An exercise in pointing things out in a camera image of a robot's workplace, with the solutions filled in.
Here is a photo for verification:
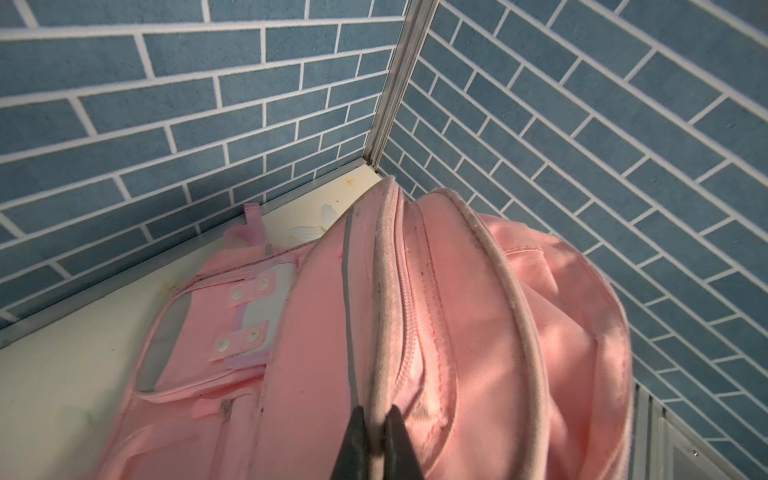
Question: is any right corner aluminium post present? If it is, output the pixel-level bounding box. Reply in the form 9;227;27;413
362;0;439;170

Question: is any pink student backpack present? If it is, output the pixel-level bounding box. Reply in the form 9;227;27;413
94;178;633;479

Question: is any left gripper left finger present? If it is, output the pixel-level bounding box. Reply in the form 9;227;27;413
330;406;369;480

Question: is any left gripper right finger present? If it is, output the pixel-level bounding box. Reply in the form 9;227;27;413
383;405;425;480

